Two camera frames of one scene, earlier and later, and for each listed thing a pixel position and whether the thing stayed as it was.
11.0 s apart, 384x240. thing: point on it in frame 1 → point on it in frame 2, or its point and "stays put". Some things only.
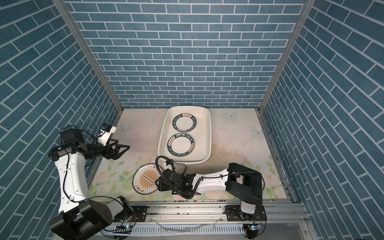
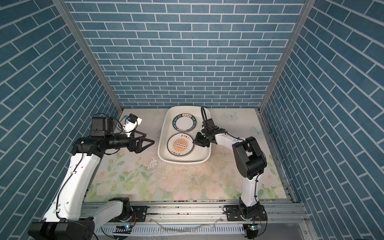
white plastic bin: x=185 y=134 stays put
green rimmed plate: x=184 y=123 stays put
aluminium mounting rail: x=209 y=214 stays put
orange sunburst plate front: x=144 y=178 → x=180 y=144
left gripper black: x=115 y=155 → x=137 y=147
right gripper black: x=160 y=184 → x=198 y=140
